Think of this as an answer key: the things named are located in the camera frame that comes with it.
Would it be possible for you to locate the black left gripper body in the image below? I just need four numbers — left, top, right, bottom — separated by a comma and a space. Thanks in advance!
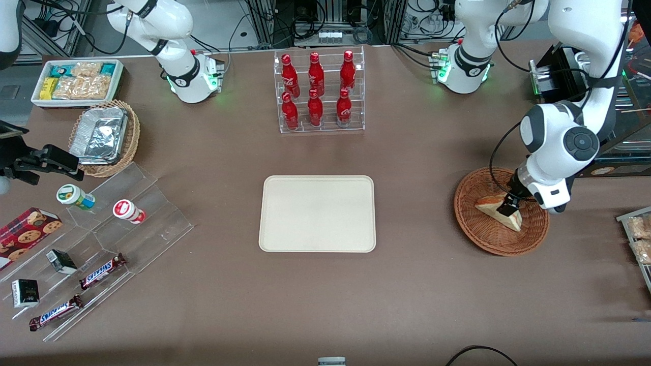
508, 169, 535, 202

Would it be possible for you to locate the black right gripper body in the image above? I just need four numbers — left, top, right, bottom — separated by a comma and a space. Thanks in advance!
0, 136, 46, 186

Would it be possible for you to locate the triangular sandwich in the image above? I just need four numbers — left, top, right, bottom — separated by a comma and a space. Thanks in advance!
475, 192, 523, 232

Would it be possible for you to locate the round brown wicker basket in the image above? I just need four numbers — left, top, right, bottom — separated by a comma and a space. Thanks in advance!
454, 168, 550, 256

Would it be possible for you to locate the oval wicker basket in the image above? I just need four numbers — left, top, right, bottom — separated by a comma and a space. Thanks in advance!
69, 100, 141, 178

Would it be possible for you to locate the grey tray with snacks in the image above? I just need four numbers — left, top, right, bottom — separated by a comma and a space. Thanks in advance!
616, 206, 651, 294

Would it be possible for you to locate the cream rectangular tray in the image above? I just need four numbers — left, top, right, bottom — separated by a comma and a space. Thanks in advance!
258, 175, 377, 253

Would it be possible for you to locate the green label yogurt bottle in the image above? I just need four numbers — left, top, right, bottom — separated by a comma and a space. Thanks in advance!
56, 184, 96, 210

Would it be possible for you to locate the aluminium foil container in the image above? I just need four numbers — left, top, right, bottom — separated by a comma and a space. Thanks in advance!
70, 107, 129, 165

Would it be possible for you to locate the white rectangular snack bin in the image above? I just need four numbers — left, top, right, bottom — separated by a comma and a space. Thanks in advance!
31, 59, 125, 109

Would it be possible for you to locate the red cookie box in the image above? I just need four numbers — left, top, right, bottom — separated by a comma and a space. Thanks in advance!
0, 207, 63, 271

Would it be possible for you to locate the large clear cracker bag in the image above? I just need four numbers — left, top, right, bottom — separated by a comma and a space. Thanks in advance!
52, 75, 112, 100

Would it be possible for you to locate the red label yogurt bottle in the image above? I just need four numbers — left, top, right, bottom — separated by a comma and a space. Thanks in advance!
112, 199, 146, 225

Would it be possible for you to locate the small black box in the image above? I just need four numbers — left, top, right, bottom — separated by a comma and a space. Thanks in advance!
11, 279, 40, 309
46, 249, 78, 275

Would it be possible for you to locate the small clear cracker bag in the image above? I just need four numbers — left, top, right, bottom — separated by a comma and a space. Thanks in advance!
71, 62, 103, 78

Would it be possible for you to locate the snickers chocolate bar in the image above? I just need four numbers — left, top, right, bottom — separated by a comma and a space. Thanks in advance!
28, 294, 84, 332
79, 253, 127, 291

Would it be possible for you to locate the clear acrylic stepped stand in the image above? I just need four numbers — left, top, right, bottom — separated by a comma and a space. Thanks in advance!
0, 162, 195, 342

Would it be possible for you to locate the clear snack pack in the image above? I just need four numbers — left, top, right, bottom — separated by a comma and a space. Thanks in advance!
627, 216, 651, 239
631, 239, 651, 265

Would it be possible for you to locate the black machine with yellow panel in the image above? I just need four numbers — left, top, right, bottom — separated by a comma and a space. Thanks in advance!
529, 43, 651, 178

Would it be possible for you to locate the clear acrylic bottle rack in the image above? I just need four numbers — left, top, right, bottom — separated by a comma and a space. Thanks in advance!
273, 46, 366, 134

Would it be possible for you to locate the red cola bottle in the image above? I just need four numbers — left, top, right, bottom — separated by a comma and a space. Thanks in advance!
281, 92, 299, 130
336, 87, 352, 127
307, 89, 324, 127
308, 52, 326, 97
340, 50, 357, 91
281, 54, 301, 98

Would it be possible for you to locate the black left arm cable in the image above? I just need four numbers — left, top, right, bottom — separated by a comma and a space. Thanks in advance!
489, 0, 627, 200

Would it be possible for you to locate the black cable loop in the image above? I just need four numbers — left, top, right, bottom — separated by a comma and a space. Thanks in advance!
446, 345, 518, 366

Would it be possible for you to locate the aluminium frame rack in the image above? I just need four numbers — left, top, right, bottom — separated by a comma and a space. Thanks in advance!
248, 0, 407, 47

